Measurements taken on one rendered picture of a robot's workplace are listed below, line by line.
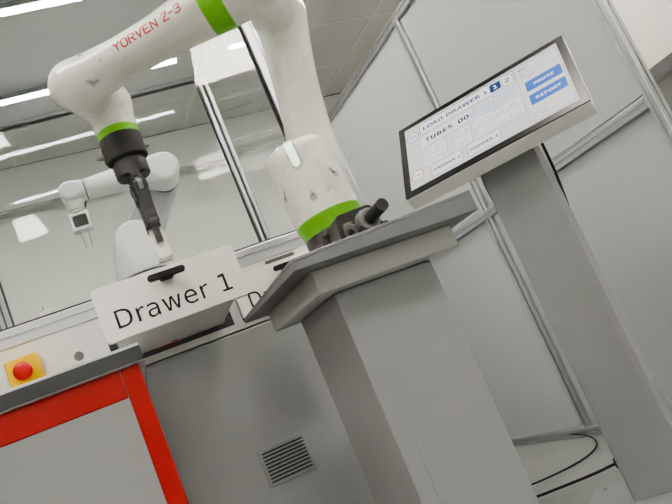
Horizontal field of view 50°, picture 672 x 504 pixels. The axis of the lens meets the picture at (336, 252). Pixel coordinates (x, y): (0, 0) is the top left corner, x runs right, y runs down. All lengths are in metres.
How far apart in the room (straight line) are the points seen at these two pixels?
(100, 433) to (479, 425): 0.61
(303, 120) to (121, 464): 0.77
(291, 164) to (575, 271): 0.88
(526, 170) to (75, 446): 1.30
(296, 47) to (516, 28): 1.44
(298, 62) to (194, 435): 0.88
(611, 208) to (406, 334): 1.60
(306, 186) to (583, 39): 1.56
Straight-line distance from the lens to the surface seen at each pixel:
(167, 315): 1.44
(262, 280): 1.81
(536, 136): 1.85
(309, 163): 1.32
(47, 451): 1.18
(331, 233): 1.27
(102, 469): 1.17
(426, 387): 1.23
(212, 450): 1.76
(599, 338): 1.93
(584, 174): 2.77
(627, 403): 1.95
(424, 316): 1.25
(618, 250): 2.76
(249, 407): 1.77
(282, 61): 1.58
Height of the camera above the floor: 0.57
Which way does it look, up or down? 10 degrees up
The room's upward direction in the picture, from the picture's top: 23 degrees counter-clockwise
